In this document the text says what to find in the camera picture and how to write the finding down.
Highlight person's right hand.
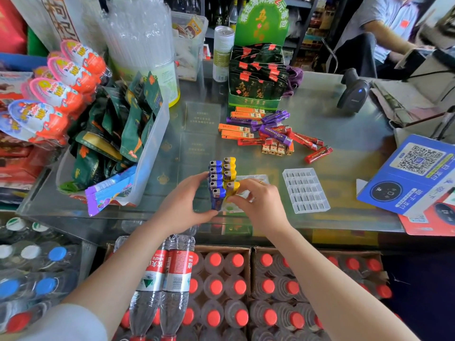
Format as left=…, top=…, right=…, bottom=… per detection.
left=227, top=178, right=291, bottom=239

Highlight person's white sleeve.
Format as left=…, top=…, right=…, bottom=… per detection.
left=16, top=303, right=109, bottom=341

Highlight white printed bag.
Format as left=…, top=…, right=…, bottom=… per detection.
left=8, top=0, right=107, bottom=52

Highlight clear plastic display bin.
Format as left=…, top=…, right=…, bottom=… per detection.
left=56, top=92, right=171, bottom=207

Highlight green snack display box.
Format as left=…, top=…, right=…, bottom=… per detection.
left=227, top=0, right=290, bottom=111

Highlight bundle of clear straws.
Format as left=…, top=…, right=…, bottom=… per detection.
left=98, top=0, right=175, bottom=69

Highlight black barcode scanner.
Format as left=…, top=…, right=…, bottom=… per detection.
left=337, top=68, right=371, bottom=113

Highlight pile of loose coloured lighters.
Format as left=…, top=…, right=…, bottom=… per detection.
left=218, top=106, right=334, bottom=165

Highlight white green labelled can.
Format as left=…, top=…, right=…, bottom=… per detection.
left=213, top=26, right=235, bottom=83

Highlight purple cloth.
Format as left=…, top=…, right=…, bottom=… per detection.
left=282, top=65, right=304, bottom=97

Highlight stack of dark tea packets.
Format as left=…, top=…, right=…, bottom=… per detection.
left=229, top=44, right=289, bottom=100

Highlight clear plastic storage box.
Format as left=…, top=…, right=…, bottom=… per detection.
left=171, top=11, right=209, bottom=82

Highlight blue payment code box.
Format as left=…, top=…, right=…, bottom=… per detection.
left=356, top=134, right=455, bottom=218

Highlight block of blue yellow lighters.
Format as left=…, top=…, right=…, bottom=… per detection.
left=208, top=157, right=241, bottom=212

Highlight person's left forearm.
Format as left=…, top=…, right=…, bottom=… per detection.
left=62, top=223, right=175, bottom=327

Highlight red payment device box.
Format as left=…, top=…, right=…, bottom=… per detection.
left=398, top=188, right=455, bottom=237

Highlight cartons of red capped bottles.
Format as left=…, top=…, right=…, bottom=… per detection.
left=105, top=244, right=395, bottom=341

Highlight clear plastic lighter tray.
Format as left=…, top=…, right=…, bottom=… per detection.
left=223, top=174, right=271, bottom=214
left=282, top=168, right=331, bottom=214

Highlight purple snack packet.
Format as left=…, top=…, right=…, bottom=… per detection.
left=85, top=165, right=138, bottom=217

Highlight pile of green snack packets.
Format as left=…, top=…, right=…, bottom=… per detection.
left=59, top=72, right=164, bottom=193

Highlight person's left hand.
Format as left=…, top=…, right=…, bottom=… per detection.
left=151, top=172, right=219, bottom=236

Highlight stack of red snack packets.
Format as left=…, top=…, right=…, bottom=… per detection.
left=0, top=133, right=54, bottom=204

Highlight red label water bottle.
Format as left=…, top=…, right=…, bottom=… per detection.
left=160, top=233, right=196, bottom=341
left=129, top=238, right=170, bottom=341

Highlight person's right forearm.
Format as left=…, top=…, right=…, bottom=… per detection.
left=266, top=224, right=421, bottom=341

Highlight row of dark glass bottles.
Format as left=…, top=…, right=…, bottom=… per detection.
left=205, top=0, right=239, bottom=29

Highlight pack of blue capped bottles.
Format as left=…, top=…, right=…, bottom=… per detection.
left=0, top=216, right=82, bottom=334

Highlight rack of red chocolate eggs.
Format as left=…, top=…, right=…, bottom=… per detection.
left=0, top=39, right=109, bottom=144

